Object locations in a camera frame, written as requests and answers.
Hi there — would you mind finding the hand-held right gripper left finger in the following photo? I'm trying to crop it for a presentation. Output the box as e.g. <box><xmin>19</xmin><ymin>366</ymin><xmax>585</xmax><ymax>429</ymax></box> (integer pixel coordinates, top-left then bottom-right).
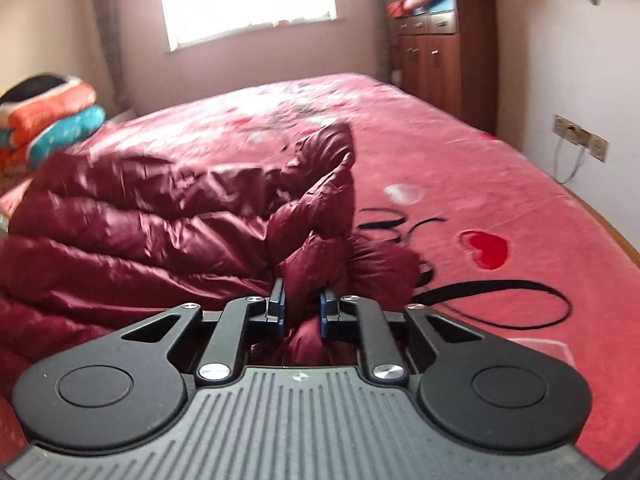
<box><xmin>120</xmin><ymin>278</ymin><xmax>288</xmax><ymax>382</ymax></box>

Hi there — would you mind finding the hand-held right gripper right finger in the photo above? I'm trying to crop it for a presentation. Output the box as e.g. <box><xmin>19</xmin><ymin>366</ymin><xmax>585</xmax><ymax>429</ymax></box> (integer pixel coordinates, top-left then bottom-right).
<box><xmin>319</xmin><ymin>287</ymin><xmax>487</xmax><ymax>382</ymax></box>

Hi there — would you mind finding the maroon down jacket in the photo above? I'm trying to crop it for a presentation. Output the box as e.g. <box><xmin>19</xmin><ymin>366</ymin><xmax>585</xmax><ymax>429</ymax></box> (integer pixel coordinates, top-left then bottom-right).
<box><xmin>0</xmin><ymin>121</ymin><xmax>437</xmax><ymax>367</ymax></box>

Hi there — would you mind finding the bed with red printed sheet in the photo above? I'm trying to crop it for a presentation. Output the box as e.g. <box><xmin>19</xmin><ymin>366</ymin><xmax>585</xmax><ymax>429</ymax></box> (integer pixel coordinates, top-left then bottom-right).
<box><xmin>0</xmin><ymin>72</ymin><xmax>640</xmax><ymax>477</ymax></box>

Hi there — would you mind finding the teal patterned folded blanket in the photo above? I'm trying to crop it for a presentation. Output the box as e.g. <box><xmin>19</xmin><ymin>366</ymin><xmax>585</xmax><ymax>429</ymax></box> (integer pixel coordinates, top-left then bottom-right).
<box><xmin>25</xmin><ymin>105</ymin><xmax>107</xmax><ymax>172</ymax></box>

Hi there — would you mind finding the wooden dresser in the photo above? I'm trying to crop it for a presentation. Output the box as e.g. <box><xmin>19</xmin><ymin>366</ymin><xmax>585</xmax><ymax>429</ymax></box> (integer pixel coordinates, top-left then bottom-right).
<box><xmin>391</xmin><ymin>0</ymin><xmax>499</xmax><ymax>137</ymax></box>

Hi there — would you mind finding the grey patterned curtain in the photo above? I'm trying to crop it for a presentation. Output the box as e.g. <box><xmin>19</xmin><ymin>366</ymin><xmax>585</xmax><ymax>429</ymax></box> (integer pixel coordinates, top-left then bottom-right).
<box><xmin>369</xmin><ymin>0</ymin><xmax>401</xmax><ymax>77</ymax></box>
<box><xmin>86</xmin><ymin>0</ymin><xmax>132</xmax><ymax>112</ymax></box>

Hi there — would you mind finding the window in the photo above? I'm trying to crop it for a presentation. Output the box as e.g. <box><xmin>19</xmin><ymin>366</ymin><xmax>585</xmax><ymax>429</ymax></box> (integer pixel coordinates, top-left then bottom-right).
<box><xmin>155</xmin><ymin>0</ymin><xmax>339</xmax><ymax>53</ymax></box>

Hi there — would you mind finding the orange patterned folded blanket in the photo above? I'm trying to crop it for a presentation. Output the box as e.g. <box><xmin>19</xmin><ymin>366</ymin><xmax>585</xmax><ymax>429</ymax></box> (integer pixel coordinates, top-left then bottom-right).
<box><xmin>0</xmin><ymin>73</ymin><xmax>99</xmax><ymax>162</ymax></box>

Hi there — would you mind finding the white cable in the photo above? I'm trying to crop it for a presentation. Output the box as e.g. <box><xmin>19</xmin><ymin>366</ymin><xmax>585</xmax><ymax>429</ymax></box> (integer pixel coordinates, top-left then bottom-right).
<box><xmin>552</xmin><ymin>135</ymin><xmax>587</xmax><ymax>186</ymax></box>

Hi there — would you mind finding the wall socket strip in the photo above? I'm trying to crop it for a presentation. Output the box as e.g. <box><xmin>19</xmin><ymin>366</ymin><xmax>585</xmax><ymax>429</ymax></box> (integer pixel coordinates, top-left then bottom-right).
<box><xmin>552</xmin><ymin>114</ymin><xmax>610</xmax><ymax>163</ymax></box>

